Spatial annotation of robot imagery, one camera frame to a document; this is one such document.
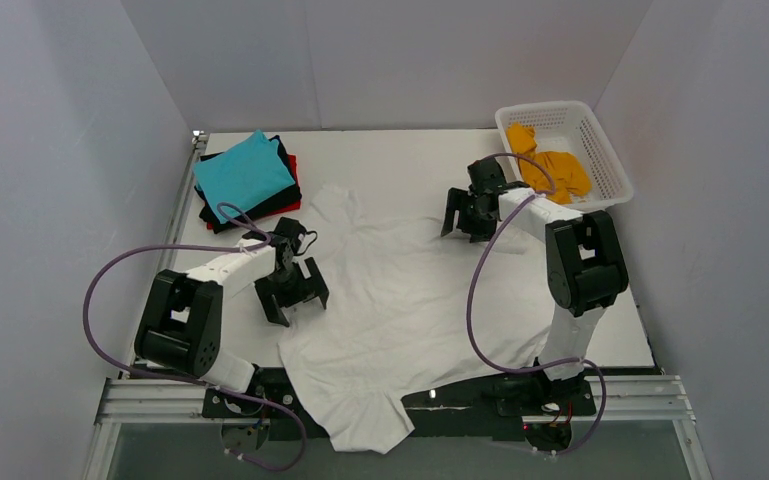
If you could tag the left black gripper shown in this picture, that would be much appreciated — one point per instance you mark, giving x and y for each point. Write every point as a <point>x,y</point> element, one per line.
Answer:
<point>291,288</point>

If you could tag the white plastic basket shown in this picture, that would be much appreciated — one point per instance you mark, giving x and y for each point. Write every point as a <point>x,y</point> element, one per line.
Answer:
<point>571,126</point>

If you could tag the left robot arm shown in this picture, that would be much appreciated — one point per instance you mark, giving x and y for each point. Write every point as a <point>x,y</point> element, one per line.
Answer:
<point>181,324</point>

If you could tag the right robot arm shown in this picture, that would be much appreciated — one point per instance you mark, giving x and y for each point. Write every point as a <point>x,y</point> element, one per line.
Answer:
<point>585,266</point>

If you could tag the yellow t-shirt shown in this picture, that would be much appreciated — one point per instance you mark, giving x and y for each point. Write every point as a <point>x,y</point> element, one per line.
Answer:
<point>569,176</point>

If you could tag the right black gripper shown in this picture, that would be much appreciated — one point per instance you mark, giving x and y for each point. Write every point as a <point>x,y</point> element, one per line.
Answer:
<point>473,209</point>

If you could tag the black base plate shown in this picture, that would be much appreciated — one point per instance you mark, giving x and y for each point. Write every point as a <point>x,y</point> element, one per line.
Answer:
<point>500,407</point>

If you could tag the folded cyan t-shirt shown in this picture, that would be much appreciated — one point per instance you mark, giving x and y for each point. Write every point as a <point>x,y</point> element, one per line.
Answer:
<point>243,175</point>

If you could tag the folded black t-shirt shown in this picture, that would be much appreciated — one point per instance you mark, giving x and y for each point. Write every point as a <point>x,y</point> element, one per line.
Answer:
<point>271,199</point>

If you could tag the folded red t-shirt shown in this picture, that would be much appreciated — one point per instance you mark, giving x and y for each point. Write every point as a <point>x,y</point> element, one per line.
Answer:
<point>287,200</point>

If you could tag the white t-shirt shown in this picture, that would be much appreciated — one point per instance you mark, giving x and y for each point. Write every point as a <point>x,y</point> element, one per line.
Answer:
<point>408,311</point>

